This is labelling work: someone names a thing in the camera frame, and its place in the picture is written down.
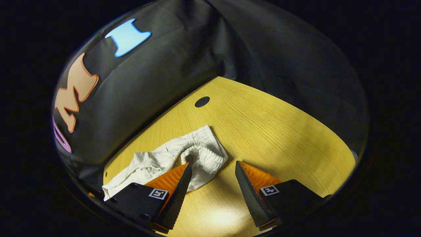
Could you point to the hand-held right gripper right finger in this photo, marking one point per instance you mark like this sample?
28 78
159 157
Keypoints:
250 197

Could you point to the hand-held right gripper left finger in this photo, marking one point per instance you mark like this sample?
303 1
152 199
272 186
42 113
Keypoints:
177 200

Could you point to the white jeans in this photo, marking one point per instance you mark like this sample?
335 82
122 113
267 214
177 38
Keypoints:
204 148

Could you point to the black backdrop cloth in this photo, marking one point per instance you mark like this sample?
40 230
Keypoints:
230 42

